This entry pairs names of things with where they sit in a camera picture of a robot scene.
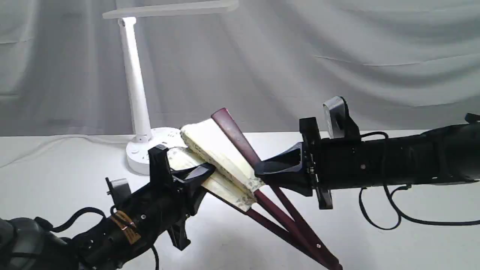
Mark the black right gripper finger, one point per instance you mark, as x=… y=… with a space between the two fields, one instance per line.
x=287 y=170

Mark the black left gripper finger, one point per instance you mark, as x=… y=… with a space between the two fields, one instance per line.
x=192 y=178

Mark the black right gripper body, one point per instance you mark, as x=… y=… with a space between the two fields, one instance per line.
x=341 y=163

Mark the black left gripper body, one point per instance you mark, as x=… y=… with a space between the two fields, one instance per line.
x=134 y=226

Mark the cream paper folding fan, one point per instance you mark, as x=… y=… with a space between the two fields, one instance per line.
x=220 y=142

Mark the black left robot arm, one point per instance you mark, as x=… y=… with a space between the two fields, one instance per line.
x=35 y=244

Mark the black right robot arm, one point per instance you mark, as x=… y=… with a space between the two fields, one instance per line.
x=441 y=157

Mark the white desk lamp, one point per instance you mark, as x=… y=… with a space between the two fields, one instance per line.
x=145 y=136

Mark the grey backdrop curtain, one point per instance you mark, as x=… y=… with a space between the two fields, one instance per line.
x=400 y=64

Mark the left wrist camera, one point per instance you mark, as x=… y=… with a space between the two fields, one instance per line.
x=118 y=189

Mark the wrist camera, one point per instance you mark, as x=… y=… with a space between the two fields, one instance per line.
x=118 y=189
x=338 y=119

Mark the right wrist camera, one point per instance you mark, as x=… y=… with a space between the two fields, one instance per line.
x=338 y=119

